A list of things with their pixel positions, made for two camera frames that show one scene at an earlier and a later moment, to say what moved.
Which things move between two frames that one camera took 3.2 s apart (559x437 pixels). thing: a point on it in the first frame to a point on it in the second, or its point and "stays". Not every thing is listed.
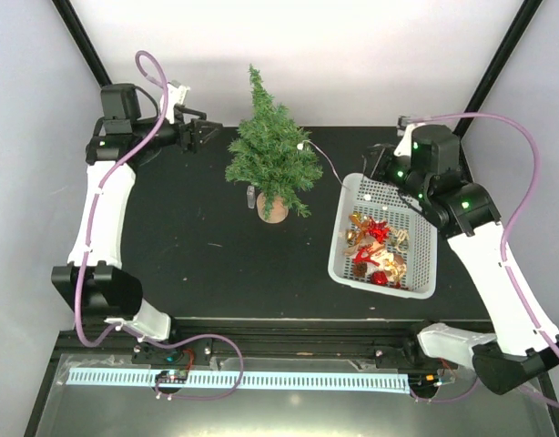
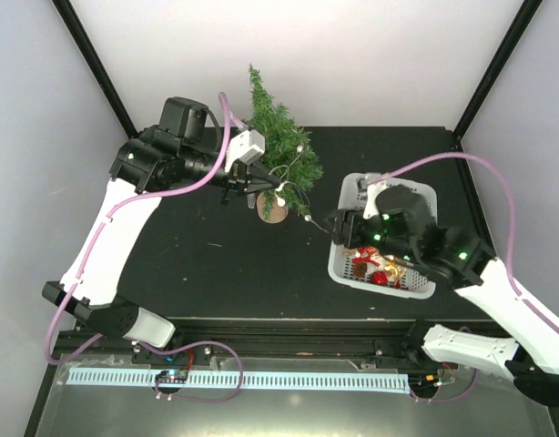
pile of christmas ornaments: [378, 250] stays
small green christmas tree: [270, 154] stays
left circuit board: [171, 376] stays
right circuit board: [423, 381] stays
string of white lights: [300, 146] to [280, 202]
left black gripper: [194, 142] to [240, 177]
